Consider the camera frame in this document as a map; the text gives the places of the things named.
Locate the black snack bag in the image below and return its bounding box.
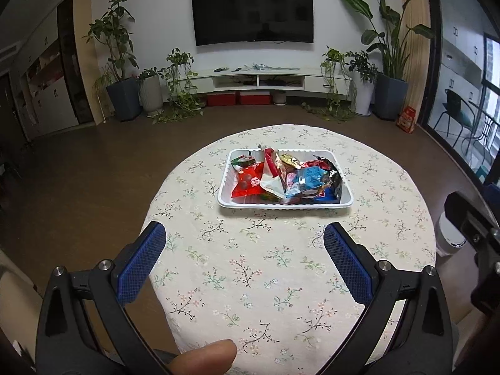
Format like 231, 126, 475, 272
315, 156, 343, 204

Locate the light blue snack packet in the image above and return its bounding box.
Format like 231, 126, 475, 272
285, 166, 326, 198

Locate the white and red snack bag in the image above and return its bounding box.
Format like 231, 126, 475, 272
260, 147, 286, 200

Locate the gold and red snack packet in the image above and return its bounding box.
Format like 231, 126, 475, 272
279, 153, 302, 169

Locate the green and red snack packet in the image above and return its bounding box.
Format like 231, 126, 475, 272
231, 154, 256, 171

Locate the blue Tipo snack packet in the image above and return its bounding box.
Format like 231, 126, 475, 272
301, 187, 339, 204

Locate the pink snack packet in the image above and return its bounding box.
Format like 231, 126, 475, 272
285, 170, 298, 191

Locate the person's left hand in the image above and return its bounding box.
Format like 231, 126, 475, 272
168, 339, 237, 375

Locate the beige sofa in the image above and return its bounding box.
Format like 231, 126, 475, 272
0, 252, 43, 361

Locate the floral tablecloth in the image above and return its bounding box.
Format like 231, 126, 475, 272
147, 124, 436, 374

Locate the black balcony chair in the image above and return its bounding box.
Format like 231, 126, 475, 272
434, 88, 475, 147

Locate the red gift box on floor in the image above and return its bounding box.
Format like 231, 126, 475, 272
397, 106, 417, 134

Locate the white plastic tray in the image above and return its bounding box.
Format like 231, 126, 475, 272
218, 147, 353, 210

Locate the tall plant in dark pot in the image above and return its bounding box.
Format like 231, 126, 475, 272
85, 0, 141, 122

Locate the trailing green plant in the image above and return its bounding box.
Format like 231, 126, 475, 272
152, 47, 204, 124

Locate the hanging plant on stand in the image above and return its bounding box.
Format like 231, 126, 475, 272
301, 46, 354, 123

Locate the plant in white ribbed pot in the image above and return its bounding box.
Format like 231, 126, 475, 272
137, 67, 163, 117

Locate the white cabinet shelving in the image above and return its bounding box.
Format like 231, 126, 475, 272
11, 9, 79, 140

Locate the small ceramic pot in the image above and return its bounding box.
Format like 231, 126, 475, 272
271, 91, 287, 106

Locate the large leaf plant dark pot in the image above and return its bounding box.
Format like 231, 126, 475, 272
342, 0, 435, 121

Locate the red storage box left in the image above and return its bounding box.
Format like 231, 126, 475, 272
206, 92, 237, 107

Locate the red storage box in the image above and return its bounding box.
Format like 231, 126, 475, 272
239, 91, 271, 105
206, 92, 237, 107

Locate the white TV console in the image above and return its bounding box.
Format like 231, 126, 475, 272
183, 66, 353, 97

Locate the red storage box right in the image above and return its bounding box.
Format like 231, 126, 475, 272
239, 91, 271, 105

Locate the black wall television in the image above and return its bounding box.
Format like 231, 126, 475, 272
191, 0, 313, 46

